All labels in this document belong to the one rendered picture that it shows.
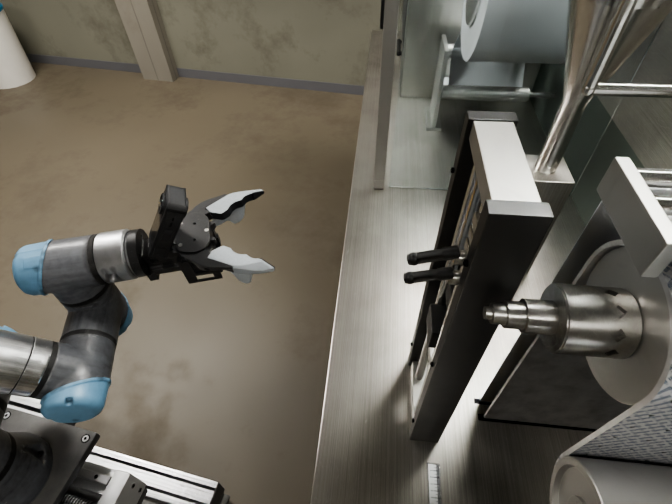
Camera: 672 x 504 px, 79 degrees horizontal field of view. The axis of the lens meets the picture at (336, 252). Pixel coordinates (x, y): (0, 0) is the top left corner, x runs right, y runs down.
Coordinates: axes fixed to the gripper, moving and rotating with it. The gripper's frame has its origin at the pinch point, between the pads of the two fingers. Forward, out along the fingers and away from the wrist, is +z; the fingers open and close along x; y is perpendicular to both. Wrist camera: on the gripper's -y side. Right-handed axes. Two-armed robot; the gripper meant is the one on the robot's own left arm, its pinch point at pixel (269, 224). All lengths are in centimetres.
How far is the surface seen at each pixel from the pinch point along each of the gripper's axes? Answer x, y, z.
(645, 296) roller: 28.4, -18.1, 30.4
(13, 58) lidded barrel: -351, 151, -205
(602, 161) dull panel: -21, 21, 82
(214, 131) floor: -225, 156, -37
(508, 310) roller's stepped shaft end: 26.1, -14.6, 20.6
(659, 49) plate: -26, -4, 82
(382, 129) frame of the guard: -41, 20, 31
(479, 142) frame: 12.1, -22.1, 21.4
